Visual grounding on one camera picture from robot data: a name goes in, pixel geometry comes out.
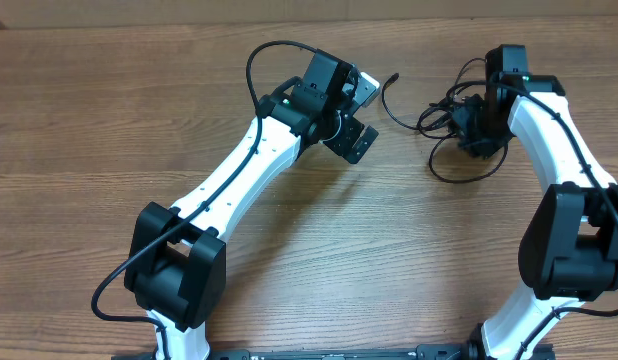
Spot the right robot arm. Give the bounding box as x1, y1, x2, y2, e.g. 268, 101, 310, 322
450, 45, 618, 359

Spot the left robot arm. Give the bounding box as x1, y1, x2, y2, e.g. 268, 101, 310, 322
124, 50, 380, 359

